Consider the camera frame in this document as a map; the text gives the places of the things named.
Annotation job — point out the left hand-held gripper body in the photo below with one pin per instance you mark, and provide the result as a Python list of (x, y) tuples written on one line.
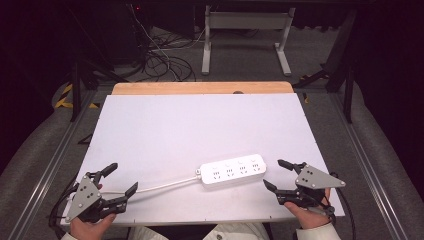
[(83, 196)]

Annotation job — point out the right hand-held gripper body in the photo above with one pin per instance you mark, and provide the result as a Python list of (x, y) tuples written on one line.
[(311, 178)]

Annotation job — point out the white power strip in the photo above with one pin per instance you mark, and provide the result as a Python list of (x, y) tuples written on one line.
[(233, 169)]

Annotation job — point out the person's left hand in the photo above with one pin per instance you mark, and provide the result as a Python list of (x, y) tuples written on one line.
[(88, 230)]

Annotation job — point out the person's right hand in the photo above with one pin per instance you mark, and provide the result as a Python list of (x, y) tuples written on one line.
[(308, 216)]

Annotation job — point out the person's white jacket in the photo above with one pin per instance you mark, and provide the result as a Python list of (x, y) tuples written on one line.
[(233, 232)]

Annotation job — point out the yellow black hazard tape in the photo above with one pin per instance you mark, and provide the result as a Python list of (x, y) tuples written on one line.
[(65, 96)]

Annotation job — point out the white board sheet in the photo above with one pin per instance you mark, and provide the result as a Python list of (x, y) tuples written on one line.
[(200, 133)]

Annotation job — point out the black tripod stand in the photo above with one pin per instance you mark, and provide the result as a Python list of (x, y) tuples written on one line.
[(81, 76)]

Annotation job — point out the wooden table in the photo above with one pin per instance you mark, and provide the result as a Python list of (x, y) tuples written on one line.
[(200, 88)]

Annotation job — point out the black metal stand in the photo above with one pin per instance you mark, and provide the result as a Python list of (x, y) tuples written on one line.
[(340, 60)]

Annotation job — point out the black equipment box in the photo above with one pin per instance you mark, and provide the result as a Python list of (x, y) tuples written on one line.
[(125, 33)]

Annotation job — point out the aluminium rail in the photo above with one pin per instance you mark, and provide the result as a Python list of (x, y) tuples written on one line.
[(370, 170), (53, 170)]

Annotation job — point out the white metal stand frame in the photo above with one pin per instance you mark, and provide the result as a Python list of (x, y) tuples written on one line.
[(246, 20)]

